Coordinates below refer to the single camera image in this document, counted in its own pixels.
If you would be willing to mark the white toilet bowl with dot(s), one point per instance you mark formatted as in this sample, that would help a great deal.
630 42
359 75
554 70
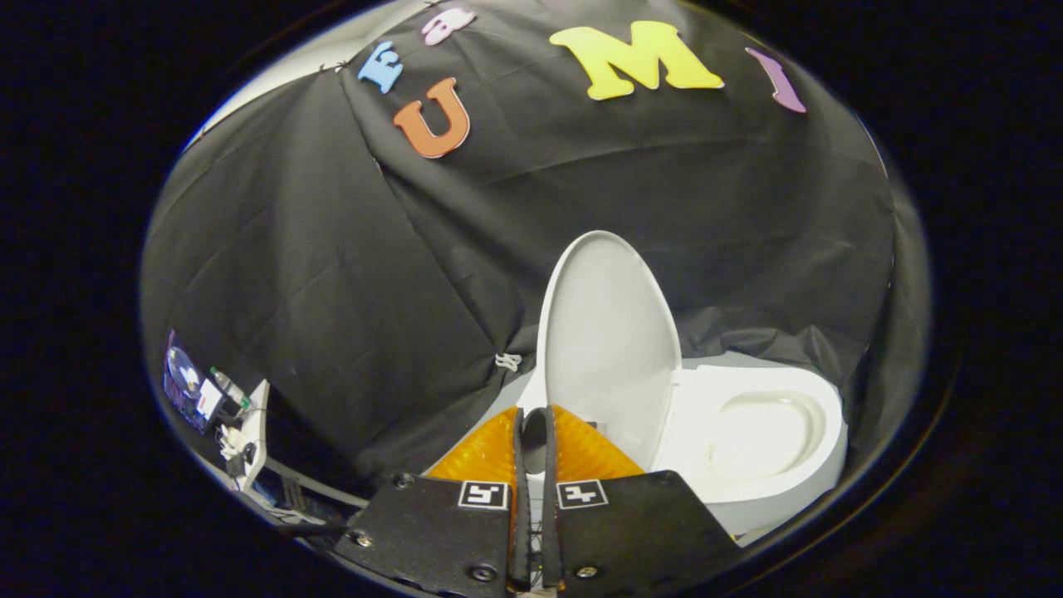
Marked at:
764 436

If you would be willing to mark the blue lit screen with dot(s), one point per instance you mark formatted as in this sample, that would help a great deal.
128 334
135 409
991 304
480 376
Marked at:
184 382

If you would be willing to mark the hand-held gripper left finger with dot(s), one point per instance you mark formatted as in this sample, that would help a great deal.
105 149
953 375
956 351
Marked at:
521 531

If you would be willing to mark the clear bottle green cap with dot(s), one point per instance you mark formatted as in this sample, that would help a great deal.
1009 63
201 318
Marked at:
228 386

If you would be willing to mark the white plastic clip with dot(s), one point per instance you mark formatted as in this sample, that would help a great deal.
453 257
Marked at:
508 362

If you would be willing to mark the black backdrop cloth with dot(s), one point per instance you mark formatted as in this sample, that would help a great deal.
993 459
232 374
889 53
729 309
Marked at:
332 249

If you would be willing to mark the white toilet lid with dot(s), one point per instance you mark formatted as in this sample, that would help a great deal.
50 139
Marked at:
606 332

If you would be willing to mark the cluttered white desk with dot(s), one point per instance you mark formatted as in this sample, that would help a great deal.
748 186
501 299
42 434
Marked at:
259 440

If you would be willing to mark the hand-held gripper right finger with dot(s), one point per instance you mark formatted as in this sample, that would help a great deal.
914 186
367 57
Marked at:
550 531

